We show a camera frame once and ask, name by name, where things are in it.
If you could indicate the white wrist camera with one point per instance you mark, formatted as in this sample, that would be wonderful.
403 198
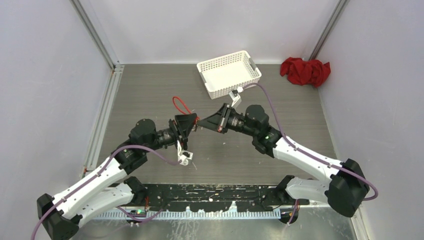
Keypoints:
184 157
235 95

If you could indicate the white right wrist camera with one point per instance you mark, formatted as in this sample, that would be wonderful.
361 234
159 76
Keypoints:
235 95

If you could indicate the red cable padlock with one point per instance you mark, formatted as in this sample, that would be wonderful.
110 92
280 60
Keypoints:
180 105

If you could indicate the crumpled red cloth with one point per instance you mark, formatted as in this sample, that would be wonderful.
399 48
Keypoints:
305 72

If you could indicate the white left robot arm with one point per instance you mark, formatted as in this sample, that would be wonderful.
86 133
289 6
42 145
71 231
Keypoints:
110 184

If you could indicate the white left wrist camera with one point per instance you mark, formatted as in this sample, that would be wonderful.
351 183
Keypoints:
184 157

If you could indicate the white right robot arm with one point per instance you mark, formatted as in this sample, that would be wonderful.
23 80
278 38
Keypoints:
340 184

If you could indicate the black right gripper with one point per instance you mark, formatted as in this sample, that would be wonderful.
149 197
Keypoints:
218 121

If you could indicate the aluminium slotted rail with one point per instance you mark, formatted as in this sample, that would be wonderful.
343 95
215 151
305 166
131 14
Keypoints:
231 214

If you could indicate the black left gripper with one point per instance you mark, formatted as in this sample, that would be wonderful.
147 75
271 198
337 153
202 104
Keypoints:
186 123

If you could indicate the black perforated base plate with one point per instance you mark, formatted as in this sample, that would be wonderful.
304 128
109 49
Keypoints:
212 197

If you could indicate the white perforated plastic basket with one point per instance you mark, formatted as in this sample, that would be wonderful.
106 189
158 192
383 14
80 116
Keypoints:
225 73

